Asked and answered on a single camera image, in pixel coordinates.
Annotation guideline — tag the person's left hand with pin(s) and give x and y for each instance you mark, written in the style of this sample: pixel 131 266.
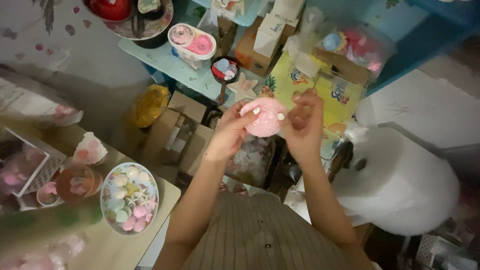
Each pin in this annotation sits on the person's left hand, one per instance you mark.
pixel 227 135

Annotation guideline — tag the person's right hand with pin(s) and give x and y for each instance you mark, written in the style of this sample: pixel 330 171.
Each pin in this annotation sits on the person's right hand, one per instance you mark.
pixel 305 127

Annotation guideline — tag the pink rose-shaped soap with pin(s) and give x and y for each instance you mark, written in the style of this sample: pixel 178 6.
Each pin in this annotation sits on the pink rose-shaped soap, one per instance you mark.
pixel 263 117

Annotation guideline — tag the clear bag of soap scraps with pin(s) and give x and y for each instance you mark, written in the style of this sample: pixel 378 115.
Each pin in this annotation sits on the clear bag of soap scraps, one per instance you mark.
pixel 251 159

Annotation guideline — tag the yellow cartoon print carton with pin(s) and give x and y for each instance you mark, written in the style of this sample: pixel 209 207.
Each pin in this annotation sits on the yellow cartoon print carton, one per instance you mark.
pixel 322 93

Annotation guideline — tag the white starfish soap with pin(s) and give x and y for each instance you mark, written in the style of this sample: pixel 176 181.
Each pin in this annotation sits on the white starfish soap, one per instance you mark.
pixel 243 88

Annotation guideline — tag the open brown cardboard box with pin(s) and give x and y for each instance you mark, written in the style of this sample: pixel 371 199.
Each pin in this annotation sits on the open brown cardboard box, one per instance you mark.
pixel 176 131

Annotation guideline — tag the small black pan of soaps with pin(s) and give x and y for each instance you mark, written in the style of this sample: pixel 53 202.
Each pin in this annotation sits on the small black pan of soaps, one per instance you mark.
pixel 224 73

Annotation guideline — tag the yellow plastic bag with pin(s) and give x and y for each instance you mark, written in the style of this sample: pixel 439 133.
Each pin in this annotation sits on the yellow plastic bag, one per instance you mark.
pixel 150 105

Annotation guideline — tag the clear bag of colourful soaps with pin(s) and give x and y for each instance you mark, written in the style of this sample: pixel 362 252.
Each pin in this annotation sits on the clear bag of colourful soaps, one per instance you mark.
pixel 348 48

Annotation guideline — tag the stack of cardboard boxes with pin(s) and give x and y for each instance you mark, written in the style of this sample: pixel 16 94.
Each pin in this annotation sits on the stack of cardboard boxes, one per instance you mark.
pixel 268 37

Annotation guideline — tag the white tub of pink soaps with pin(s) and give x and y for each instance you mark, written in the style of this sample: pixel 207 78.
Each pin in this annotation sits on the white tub of pink soaps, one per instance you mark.
pixel 192 44

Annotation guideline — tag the person's striped beige skirt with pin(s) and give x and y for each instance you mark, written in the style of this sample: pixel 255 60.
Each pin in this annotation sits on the person's striped beige skirt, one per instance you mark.
pixel 262 232

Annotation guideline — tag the roll of bubble wrap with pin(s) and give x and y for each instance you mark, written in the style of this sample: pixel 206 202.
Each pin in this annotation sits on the roll of bubble wrap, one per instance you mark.
pixel 397 183

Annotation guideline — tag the floral plate of shell soaps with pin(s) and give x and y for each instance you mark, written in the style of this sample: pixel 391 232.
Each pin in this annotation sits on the floral plate of shell soaps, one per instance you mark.
pixel 129 198

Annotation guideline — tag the floral round tray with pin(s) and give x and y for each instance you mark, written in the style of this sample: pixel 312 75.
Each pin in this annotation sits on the floral round tray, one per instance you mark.
pixel 144 26

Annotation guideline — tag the pink white wrapped soap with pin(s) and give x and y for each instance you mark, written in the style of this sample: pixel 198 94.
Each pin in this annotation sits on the pink white wrapped soap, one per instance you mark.
pixel 89 150

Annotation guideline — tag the dark cupcake soap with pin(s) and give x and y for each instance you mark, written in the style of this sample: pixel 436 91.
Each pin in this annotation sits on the dark cupcake soap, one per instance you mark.
pixel 149 8

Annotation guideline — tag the orange glass jar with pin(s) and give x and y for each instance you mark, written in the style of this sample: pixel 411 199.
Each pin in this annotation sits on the orange glass jar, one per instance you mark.
pixel 78 183

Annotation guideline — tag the red round bowl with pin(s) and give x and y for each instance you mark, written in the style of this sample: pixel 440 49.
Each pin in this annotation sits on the red round bowl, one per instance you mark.
pixel 110 8

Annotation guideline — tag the white plastic crate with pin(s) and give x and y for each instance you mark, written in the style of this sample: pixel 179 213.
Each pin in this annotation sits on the white plastic crate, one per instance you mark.
pixel 438 253

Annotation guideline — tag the small cup of pink soap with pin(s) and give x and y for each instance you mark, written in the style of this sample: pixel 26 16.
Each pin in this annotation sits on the small cup of pink soap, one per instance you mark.
pixel 48 193

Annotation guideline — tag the white lattice basket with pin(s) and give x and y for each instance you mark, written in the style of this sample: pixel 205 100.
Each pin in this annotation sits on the white lattice basket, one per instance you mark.
pixel 28 165

